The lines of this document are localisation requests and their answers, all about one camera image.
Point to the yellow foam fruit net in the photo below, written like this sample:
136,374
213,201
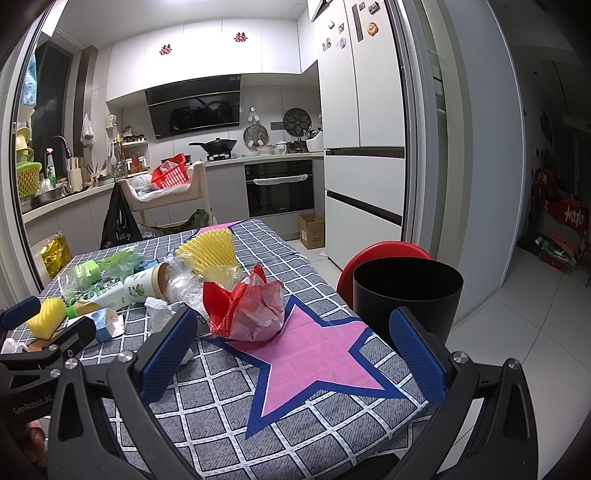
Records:
213,248

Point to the black trash bin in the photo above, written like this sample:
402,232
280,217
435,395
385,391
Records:
431,290

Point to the green plastic basket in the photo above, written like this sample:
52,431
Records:
28,177

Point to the red gift boxes pile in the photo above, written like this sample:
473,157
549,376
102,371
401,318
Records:
559,219

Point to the green spray bottle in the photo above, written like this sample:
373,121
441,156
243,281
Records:
50,168

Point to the black kitchen faucet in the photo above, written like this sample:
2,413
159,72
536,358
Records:
61,154

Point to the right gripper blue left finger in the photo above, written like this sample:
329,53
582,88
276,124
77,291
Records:
140,380

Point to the grey checkered tablecloth with stars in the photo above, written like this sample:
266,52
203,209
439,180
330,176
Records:
322,437

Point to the round black wall trivet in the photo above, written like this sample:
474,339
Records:
297,122

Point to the yellow egg-crate foam sponge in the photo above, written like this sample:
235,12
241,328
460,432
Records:
52,313

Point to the person's left hand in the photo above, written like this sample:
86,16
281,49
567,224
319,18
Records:
34,444

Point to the cardboard box on floor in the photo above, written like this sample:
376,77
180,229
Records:
311,228

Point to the red plastic basket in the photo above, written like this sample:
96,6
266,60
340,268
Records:
170,173

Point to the green scrub sponge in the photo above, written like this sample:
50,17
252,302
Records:
87,273

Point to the clear plastic bag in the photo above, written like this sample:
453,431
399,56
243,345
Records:
186,286

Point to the blue white small carton box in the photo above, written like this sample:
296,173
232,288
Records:
108,325

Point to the green tissue paper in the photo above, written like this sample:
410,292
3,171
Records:
121,264

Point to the black built-in oven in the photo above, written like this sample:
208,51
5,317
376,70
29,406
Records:
279,187

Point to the beige wooden high chair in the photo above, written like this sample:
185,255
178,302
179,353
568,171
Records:
194,189

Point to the black hanging bag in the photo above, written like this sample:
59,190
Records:
119,227

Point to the gold foil bag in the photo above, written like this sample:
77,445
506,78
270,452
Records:
55,254

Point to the green cap bottle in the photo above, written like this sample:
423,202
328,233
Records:
99,299

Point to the red plastic bag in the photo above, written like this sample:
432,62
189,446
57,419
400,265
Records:
253,311

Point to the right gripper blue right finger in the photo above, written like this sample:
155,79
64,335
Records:
447,383

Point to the paper cup with green print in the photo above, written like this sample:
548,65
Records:
151,282

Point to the black range hood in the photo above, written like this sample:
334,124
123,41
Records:
194,105

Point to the black wok pan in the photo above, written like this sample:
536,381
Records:
217,146

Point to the round grey wall plate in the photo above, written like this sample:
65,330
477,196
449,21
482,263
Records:
255,136

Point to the white refrigerator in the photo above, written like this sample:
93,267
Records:
364,125

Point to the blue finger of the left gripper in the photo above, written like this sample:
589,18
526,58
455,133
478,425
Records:
12,317
67,344

